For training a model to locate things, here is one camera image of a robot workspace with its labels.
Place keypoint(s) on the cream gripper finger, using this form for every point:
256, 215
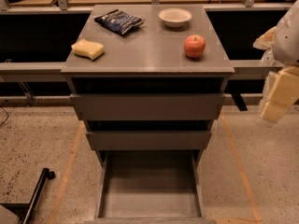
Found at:
280, 92
264, 41

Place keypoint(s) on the red apple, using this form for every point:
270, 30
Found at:
194, 46

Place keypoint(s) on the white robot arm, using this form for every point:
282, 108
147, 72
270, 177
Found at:
285, 44

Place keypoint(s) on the grey drawer cabinet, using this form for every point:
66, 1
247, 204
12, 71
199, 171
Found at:
151, 60

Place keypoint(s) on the grey open bottom drawer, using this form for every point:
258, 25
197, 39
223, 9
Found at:
149, 187

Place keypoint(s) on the grey top drawer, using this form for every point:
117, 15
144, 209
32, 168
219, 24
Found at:
147, 107

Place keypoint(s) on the grey middle drawer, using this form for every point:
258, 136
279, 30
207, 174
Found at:
148, 140

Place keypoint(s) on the white ceramic bowl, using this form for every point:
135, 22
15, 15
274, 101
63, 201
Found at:
175, 17

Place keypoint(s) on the blue chip bag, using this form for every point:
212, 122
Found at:
119, 22

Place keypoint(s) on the yellow sponge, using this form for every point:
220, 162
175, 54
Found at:
89, 49

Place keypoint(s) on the black chair base leg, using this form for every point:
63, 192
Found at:
21, 213

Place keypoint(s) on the grey metal rail shelf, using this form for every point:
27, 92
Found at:
51, 72

